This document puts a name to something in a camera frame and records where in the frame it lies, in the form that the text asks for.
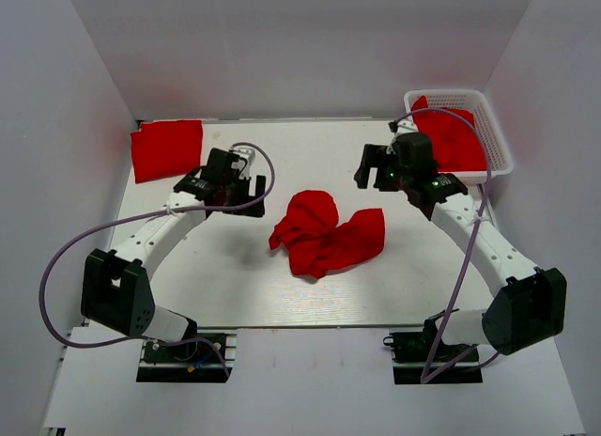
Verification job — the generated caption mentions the red t shirt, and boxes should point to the red t shirt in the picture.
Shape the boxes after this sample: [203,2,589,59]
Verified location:
[269,190,385,279]
[131,119,204,183]

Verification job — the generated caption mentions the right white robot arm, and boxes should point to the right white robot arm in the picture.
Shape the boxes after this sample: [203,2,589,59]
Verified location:
[354,132,567,360]

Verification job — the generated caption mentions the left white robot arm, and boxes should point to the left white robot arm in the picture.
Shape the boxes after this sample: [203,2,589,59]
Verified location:
[81,142,275,360]

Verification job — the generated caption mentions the red t shirts in basket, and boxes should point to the red t shirts in basket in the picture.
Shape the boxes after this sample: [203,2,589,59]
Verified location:
[412,112,486,172]

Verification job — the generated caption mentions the folded red t shirt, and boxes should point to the folded red t shirt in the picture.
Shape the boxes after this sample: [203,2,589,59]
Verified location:
[131,119,204,183]

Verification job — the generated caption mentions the white plastic basket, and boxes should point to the white plastic basket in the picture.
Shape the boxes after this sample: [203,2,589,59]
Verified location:
[404,88,514,178]

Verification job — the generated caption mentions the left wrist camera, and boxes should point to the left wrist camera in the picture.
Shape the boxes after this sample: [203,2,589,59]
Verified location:
[229,146,256,169]

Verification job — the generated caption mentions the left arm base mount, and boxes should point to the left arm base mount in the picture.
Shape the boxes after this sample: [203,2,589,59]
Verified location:
[136,332,236,384]

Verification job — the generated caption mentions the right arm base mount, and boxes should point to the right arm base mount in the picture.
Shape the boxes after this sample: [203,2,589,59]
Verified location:
[382,331,483,385]

